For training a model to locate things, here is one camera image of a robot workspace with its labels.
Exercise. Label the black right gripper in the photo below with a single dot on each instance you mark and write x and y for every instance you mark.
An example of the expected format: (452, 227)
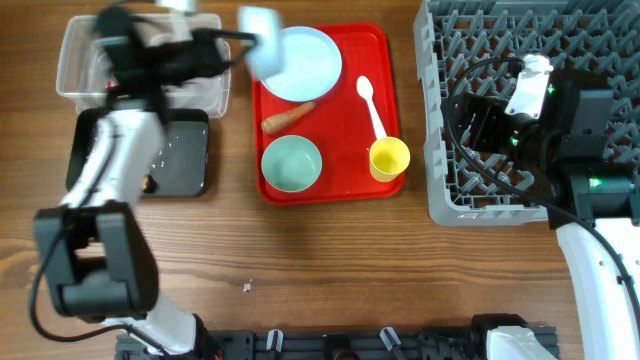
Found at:
(489, 113)

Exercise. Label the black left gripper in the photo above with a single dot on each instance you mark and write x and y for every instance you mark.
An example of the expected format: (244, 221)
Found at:
(214, 38)

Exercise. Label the brown food scrap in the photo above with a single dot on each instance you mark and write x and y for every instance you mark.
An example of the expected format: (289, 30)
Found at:
(148, 185)

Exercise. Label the light blue bowl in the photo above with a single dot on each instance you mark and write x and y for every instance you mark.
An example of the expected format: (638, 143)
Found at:
(266, 58)

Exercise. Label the orange carrot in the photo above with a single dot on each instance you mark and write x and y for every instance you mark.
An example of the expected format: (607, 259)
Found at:
(278, 122)

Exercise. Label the mint green bowl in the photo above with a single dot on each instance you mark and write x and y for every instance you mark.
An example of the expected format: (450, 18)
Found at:
(291, 164)

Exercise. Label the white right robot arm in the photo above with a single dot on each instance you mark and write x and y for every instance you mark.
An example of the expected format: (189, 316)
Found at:
(593, 207)

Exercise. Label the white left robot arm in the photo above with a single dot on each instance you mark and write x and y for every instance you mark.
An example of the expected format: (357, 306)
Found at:
(94, 258)

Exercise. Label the grey dishwasher rack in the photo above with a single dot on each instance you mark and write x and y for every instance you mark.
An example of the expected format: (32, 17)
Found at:
(449, 36)

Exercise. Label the clear plastic bin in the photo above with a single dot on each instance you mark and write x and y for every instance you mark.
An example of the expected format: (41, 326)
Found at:
(83, 74)

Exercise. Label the yellow plastic cup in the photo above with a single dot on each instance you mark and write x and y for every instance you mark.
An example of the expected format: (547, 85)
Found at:
(388, 158)

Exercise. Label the black plastic tray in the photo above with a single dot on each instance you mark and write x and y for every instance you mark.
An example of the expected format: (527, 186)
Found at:
(85, 135)

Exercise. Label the white plastic spoon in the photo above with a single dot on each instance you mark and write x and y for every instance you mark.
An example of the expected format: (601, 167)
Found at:
(365, 91)

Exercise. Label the red serving tray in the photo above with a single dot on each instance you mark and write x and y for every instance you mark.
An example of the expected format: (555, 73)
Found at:
(340, 125)

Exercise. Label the light blue plate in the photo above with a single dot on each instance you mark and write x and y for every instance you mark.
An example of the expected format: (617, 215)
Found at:
(312, 65)

